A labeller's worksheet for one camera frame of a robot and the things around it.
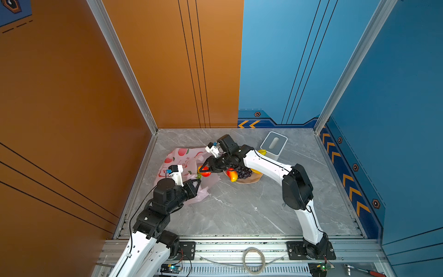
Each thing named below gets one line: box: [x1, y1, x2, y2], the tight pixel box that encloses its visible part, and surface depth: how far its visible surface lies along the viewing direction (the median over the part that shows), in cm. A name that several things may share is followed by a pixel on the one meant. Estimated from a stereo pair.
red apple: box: [200, 165, 212, 178], surface depth 81 cm
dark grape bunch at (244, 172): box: [235, 166, 253, 180], surface depth 93 cm
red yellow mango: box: [226, 167, 239, 183], surface depth 89 cm
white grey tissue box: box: [260, 130, 288, 161], surface depth 110 cm
